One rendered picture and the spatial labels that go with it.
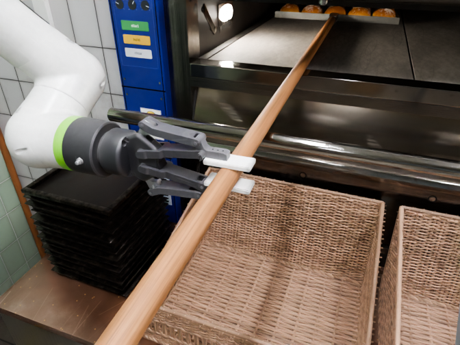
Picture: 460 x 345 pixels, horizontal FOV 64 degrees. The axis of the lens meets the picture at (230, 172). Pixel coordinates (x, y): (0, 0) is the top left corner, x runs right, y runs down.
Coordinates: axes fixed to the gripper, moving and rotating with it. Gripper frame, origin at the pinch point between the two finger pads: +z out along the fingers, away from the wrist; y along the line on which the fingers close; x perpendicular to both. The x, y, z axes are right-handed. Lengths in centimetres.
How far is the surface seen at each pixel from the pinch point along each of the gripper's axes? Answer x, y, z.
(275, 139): -17.4, 2.4, 2.7
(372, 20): -140, 0, 16
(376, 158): -17.1, 2.9, 20.5
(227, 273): -34, 61, -13
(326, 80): -55, 2, 7
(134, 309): 26.1, -1.3, 0.5
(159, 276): 22.0, -1.3, 0.7
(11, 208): -49, 73, -122
